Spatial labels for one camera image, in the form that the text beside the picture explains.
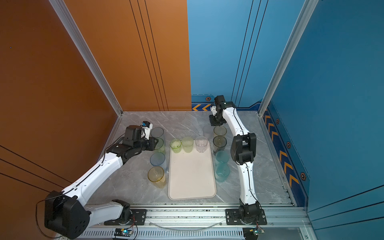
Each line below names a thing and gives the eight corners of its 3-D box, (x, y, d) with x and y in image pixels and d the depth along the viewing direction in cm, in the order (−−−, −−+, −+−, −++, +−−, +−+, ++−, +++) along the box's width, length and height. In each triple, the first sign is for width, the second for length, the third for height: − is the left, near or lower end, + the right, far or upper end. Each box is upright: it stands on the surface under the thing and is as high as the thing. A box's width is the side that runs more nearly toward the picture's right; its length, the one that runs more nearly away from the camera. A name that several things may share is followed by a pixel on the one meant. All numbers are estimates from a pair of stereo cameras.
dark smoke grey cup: (212, 157, 96) (214, 147, 86) (212, 146, 101) (213, 135, 91) (224, 157, 96) (227, 147, 86) (223, 146, 101) (226, 135, 91)
